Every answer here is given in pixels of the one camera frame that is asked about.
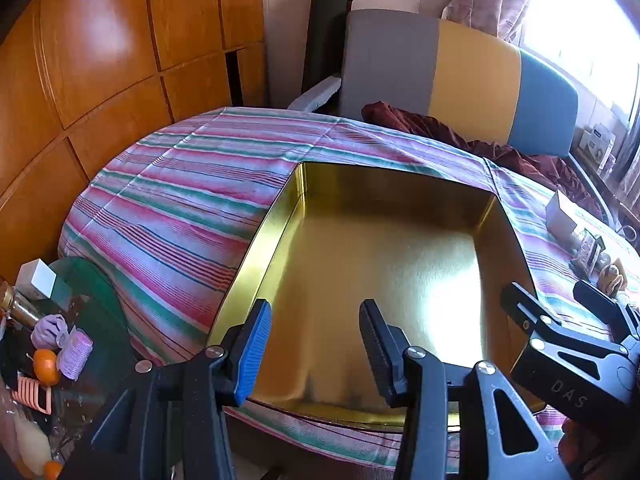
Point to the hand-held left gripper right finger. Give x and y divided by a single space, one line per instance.
375 340

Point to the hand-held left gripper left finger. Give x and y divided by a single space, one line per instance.
255 340

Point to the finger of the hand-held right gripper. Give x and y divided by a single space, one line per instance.
597 302
520 305

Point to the tan snack packet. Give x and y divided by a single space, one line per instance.
612 277

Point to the gold tin box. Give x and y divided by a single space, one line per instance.
375 260

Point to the pale cardboard box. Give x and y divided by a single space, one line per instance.
562 215

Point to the person's right hand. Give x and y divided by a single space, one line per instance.
580 445

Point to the dark red blanket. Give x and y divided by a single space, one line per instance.
525 160

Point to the glass side table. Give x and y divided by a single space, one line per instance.
100 310

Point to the white boxes on sill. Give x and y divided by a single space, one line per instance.
597 142

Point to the striped bedsheet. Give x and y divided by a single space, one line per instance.
175 200

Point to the purple hair roller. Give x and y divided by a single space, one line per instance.
75 355

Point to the purple cloth pouch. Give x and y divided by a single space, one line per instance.
50 332

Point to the small white box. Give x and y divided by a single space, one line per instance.
37 277

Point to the pink hair clip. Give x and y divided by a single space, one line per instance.
30 392

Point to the gold bottle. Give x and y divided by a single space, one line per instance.
20 307

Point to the cream plastic bottle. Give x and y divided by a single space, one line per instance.
30 445

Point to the grey padded armrest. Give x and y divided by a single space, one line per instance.
315 92

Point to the grey yellow blue headboard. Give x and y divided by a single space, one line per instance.
390 60

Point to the large window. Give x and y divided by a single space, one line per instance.
575 20

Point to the black rolled mat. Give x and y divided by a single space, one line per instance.
325 35

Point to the wooden wardrobe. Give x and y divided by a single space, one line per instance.
100 60

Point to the grey bed rail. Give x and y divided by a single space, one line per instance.
590 190

